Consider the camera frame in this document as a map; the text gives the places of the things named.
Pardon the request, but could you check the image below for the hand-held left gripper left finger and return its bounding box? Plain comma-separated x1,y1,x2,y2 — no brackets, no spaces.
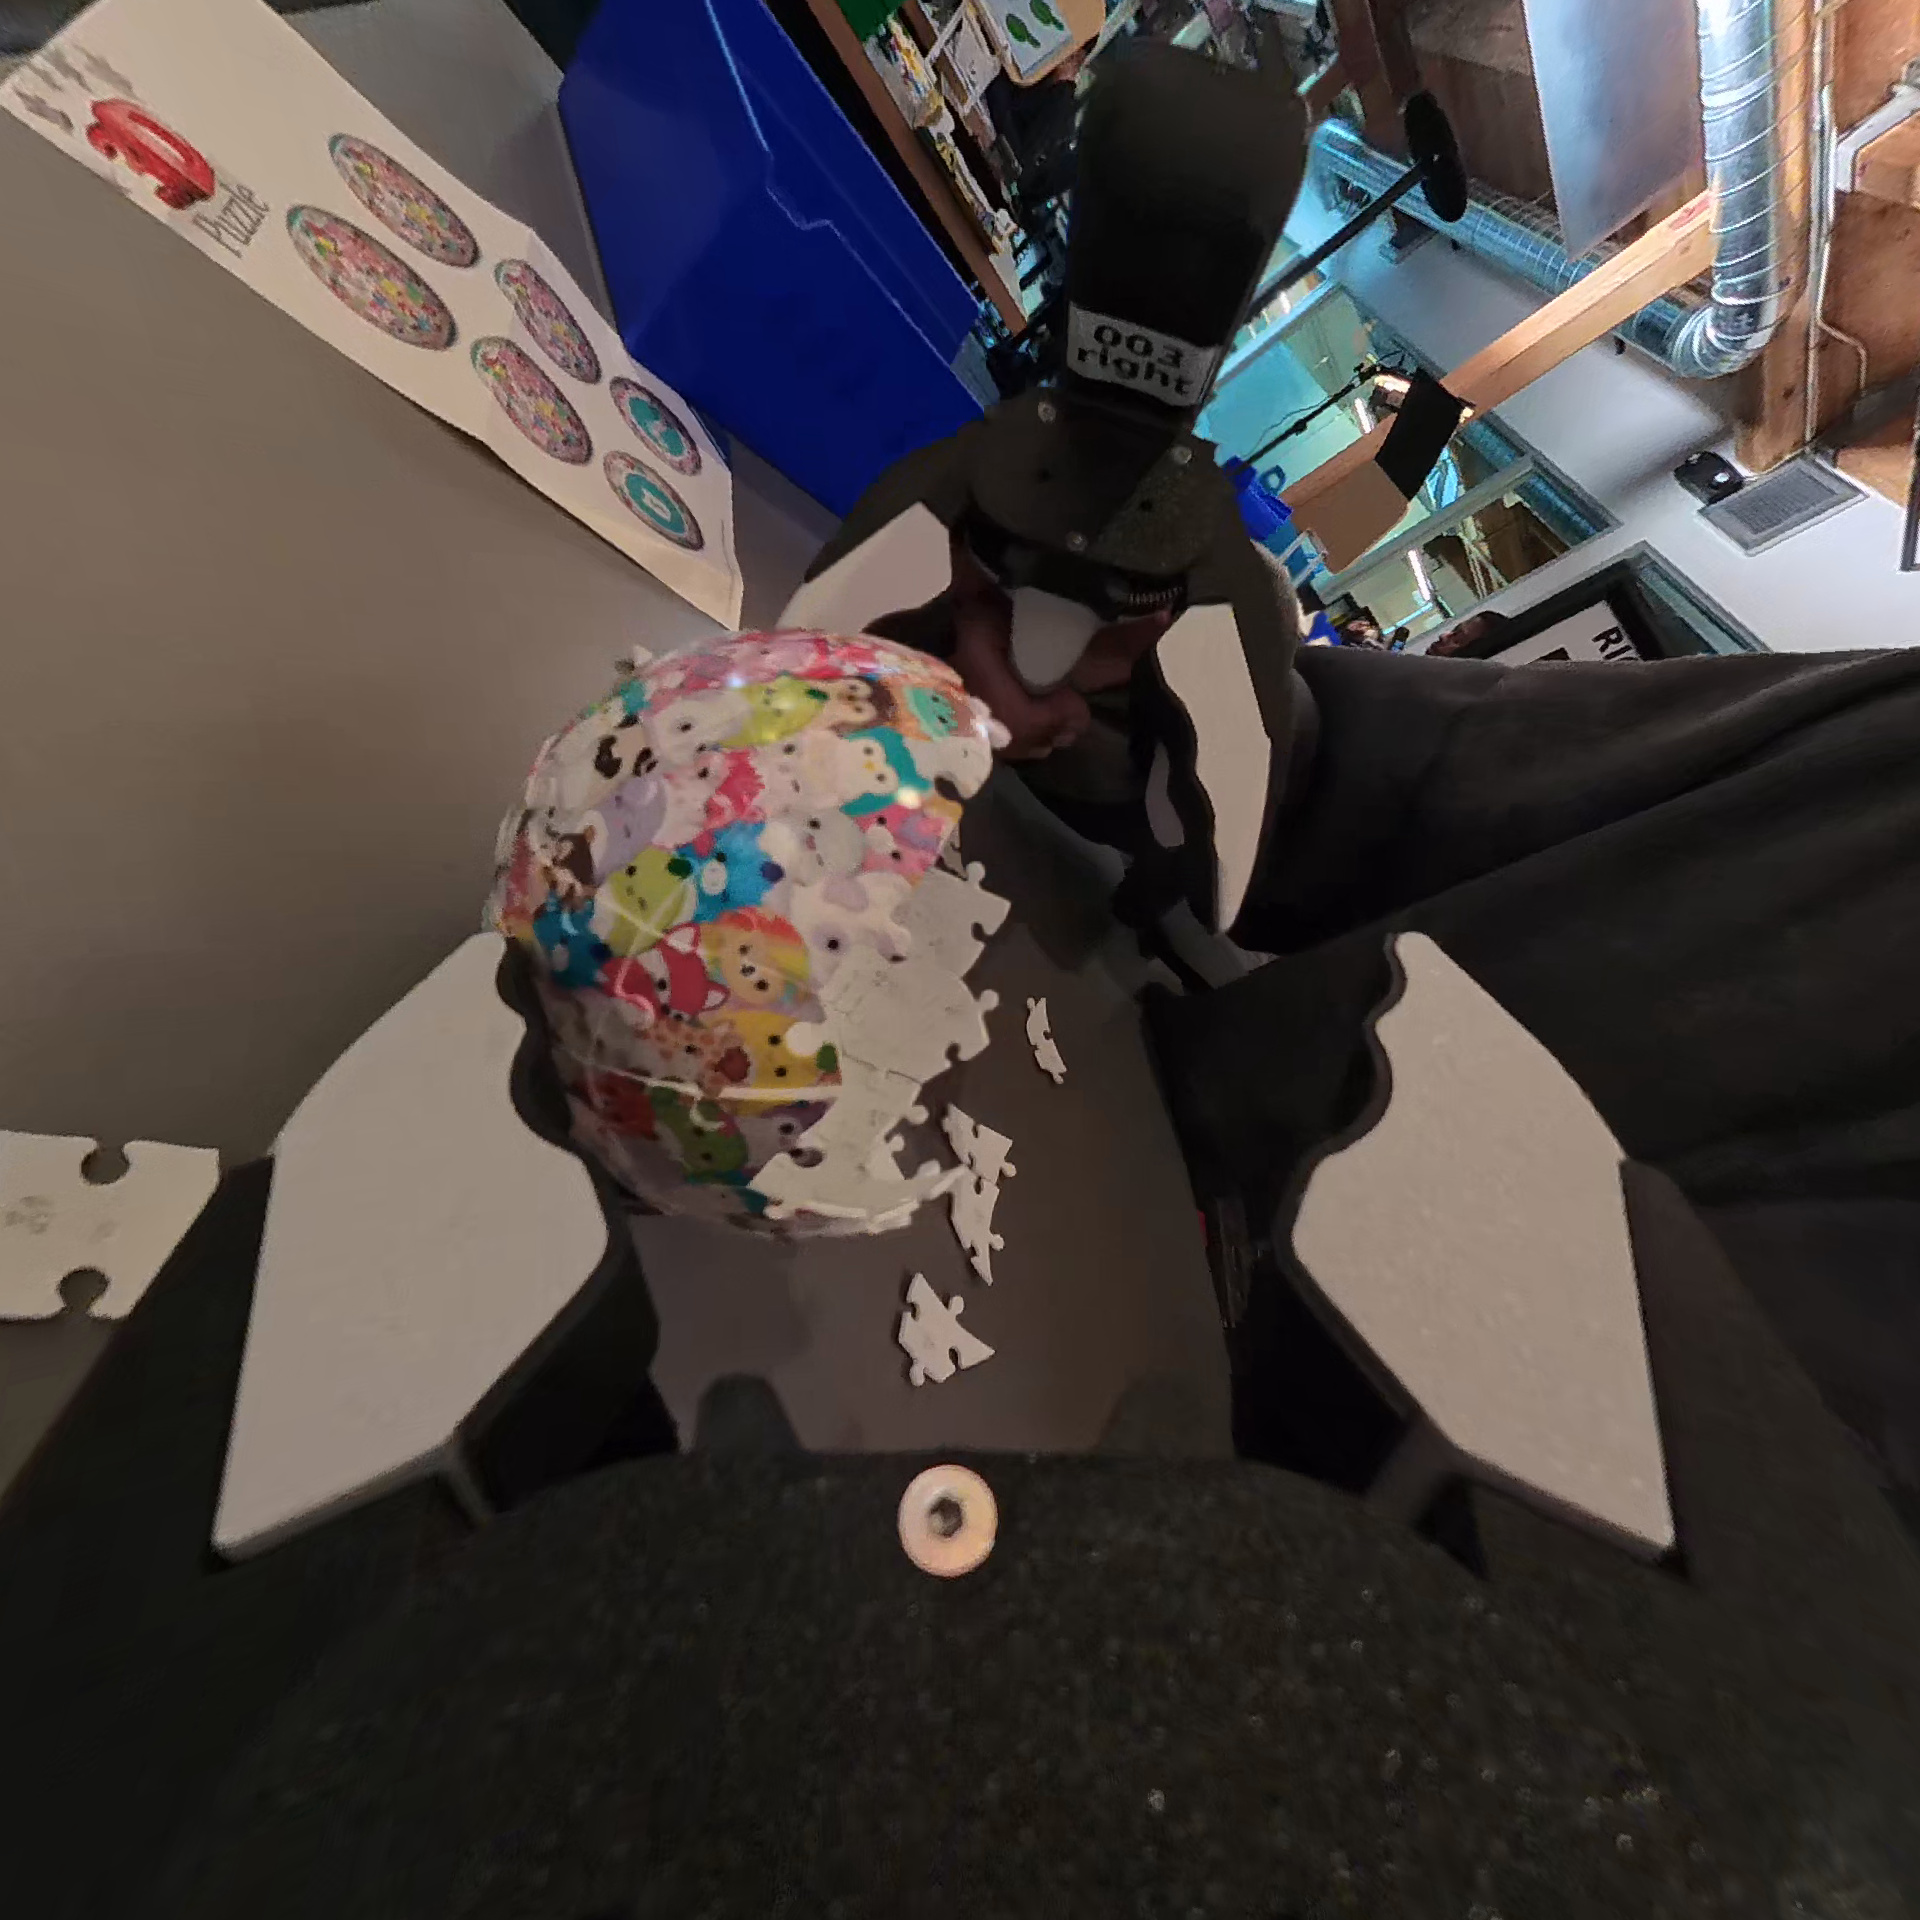
210,926,672,1561

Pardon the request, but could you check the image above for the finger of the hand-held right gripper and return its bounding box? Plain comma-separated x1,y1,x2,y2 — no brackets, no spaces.
1160,607,1279,933
772,515,953,628

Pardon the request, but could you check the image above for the black studio light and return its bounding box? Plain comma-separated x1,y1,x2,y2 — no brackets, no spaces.
1374,376,1466,504

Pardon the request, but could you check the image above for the blue storage bin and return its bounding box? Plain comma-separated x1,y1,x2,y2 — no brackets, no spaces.
558,0,1001,520

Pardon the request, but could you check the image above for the person's dark clothing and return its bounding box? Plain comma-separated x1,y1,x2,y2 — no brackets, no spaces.
1138,926,1920,1503

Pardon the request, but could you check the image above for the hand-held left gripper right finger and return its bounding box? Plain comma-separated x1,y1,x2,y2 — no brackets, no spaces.
1227,926,1675,1561

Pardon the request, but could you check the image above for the wooden table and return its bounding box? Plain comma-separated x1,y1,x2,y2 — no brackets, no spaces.
809,0,1053,326

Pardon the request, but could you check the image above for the printed instruction sheet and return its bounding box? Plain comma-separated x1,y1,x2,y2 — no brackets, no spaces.
0,0,747,632

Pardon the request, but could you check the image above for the grey wall vent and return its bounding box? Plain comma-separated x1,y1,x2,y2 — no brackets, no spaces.
1699,458,1870,565

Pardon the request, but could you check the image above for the silver ventilation duct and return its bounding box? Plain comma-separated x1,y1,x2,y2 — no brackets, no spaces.
1318,0,1818,382

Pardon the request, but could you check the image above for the colourful 3D puzzle ball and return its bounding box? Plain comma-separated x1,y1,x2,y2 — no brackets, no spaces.
485,628,1009,1237

